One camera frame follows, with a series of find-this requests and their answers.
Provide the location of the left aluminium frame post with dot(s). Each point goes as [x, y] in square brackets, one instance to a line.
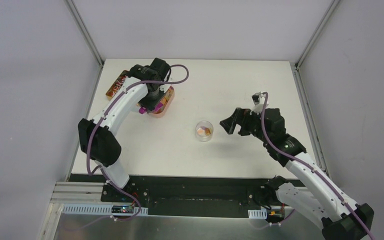
[80, 23]

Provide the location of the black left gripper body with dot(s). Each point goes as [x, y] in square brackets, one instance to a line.
[153, 104]

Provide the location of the aluminium frame post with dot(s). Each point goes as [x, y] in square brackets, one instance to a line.
[317, 32]
[80, 23]

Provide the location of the right white cable duct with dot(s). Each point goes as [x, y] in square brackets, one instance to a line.
[257, 213]

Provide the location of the magenta plastic scoop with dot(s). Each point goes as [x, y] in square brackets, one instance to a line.
[150, 108]

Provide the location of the white cable duct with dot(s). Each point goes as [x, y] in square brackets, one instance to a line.
[104, 209]
[257, 213]

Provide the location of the yellow lollipop box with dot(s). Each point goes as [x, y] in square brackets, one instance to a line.
[117, 85]

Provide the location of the pink gummy candy box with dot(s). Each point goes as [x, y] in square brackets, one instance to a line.
[164, 103]

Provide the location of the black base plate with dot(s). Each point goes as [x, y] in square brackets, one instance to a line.
[212, 197]

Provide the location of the right aluminium frame post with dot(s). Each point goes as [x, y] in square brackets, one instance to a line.
[317, 32]

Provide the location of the left white cable duct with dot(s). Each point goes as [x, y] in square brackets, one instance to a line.
[104, 209]

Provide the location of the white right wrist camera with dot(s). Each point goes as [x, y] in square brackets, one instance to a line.
[259, 99]

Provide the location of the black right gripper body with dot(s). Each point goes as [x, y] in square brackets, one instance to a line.
[250, 124]

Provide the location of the clear plastic jar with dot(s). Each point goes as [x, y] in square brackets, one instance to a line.
[204, 131]

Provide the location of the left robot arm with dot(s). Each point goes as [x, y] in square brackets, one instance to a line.
[140, 92]

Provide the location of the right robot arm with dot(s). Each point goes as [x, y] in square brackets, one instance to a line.
[337, 215]

